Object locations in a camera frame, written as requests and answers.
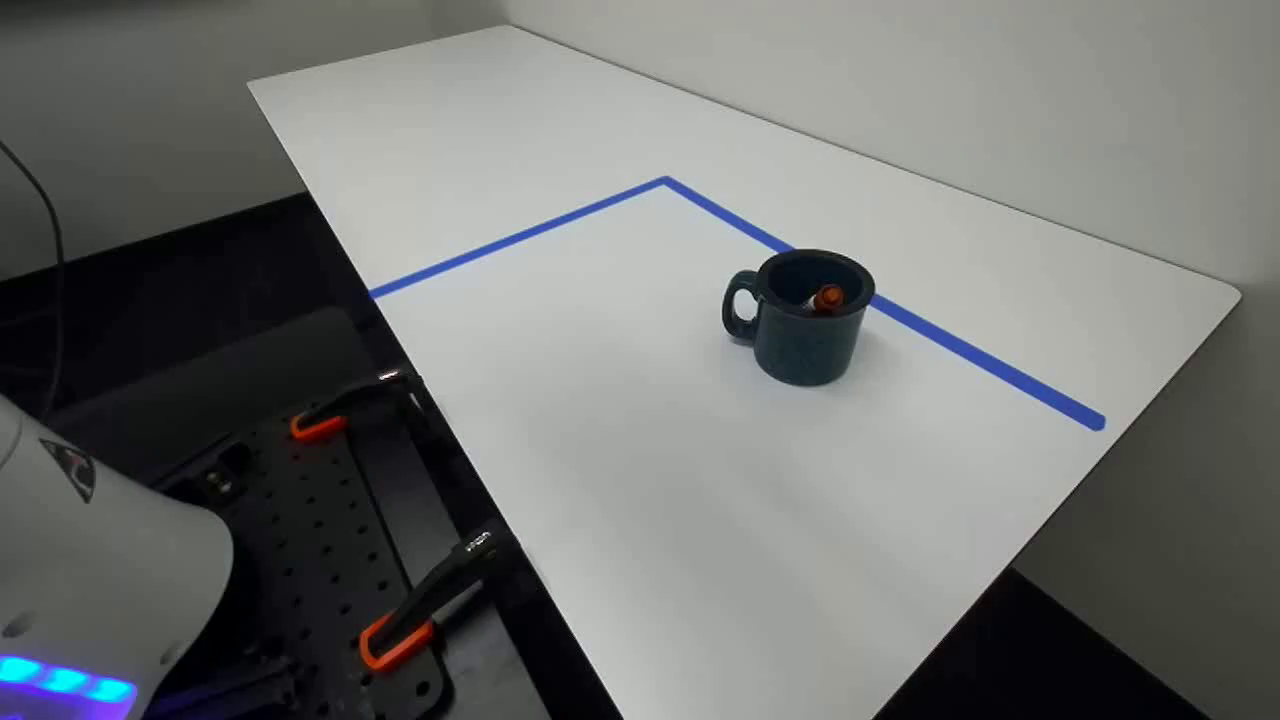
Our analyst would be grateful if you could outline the long blue tape strip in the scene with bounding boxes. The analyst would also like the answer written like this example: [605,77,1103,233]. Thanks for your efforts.
[661,171,1110,435]

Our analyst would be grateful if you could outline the dark blue ceramic mug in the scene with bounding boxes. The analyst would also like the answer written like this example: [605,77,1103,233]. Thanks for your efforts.
[721,242,881,390]

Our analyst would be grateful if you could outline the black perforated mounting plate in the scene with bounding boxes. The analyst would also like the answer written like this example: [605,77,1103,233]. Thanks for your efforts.
[154,394,461,720]

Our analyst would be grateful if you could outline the black clamp with orange handle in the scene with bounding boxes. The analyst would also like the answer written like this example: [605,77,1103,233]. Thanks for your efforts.
[283,367,420,448]
[357,527,502,674]

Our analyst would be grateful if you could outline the thin black hanging cable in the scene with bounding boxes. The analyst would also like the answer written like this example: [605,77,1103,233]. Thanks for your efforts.
[0,136,70,419]

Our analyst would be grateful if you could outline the sharpie marker with orange cap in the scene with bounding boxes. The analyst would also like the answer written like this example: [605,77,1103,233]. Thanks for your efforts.
[799,276,851,318]

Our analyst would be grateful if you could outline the short blue tape strip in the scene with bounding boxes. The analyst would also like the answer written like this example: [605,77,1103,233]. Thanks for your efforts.
[367,171,674,305]

